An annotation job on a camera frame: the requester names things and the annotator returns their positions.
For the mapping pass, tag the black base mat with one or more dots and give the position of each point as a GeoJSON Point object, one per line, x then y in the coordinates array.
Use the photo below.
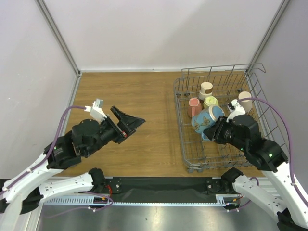
{"type": "Point", "coordinates": [166, 189]}

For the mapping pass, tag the blue mug orange inside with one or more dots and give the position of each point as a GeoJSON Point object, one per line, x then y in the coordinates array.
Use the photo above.
{"type": "Point", "coordinates": [206, 119]}

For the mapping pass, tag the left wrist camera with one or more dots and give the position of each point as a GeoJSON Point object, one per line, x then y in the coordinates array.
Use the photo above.
{"type": "Point", "coordinates": [96, 111]}

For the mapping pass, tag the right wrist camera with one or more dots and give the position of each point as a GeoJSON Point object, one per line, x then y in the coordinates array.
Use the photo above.
{"type": "Point", "coordinates": [235, 110]}

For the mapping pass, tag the beige paper cup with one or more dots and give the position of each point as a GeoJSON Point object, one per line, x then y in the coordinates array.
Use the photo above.
{"type": "Point", "coordinates": [246, 104]}

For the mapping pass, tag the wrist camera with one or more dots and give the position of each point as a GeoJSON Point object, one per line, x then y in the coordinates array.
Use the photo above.
{"type": "Point", "coordinates": [96, 111]}
{"type": "Point", "coordinates": [235, 110]}

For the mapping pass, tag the white cable duct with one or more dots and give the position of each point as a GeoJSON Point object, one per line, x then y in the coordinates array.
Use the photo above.
{"type": "Point", "coordinates": [71, 200]}

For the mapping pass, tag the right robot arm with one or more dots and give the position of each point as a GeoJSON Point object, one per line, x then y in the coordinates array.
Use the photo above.
{"type": "Point", "coordinates": [242, 132]}

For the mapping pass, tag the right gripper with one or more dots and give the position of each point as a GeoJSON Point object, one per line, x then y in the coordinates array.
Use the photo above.
{"type": "Point", "coordinates": [218, 131]}

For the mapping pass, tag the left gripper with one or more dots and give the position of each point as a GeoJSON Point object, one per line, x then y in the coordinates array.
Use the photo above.
{"type": "Point", "coordinates": [129, 122]}

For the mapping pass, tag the steel tumbler brown band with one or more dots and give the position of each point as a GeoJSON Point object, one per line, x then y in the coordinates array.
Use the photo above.
{"type": "Point", "coordinates": [205, 91]}

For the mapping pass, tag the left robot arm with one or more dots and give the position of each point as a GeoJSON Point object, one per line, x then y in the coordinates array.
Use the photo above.
{"type": "Point", "coordinates": [83, 140]}

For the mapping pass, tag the pink floral mug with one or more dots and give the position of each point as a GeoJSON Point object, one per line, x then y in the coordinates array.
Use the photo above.
{"type": "Point", "coordinates": [194, 107]}

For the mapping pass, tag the grey wire dish rack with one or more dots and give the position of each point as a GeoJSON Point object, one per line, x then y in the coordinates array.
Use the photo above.
{"type": "Point", "coordinates": [228, 82]}

